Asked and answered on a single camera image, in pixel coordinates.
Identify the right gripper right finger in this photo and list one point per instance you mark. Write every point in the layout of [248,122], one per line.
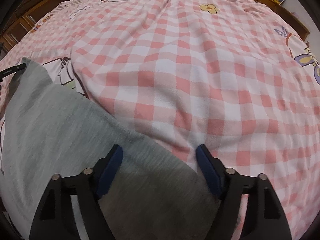
[264,218]

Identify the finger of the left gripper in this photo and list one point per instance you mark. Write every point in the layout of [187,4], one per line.
[12,70]

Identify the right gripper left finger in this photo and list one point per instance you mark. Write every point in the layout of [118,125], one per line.
[55,216]

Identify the grey knit pants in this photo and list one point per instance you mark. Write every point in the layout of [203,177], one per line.
[51,129]

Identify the pink checkered bed cover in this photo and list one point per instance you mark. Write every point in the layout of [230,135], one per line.
[254,104]

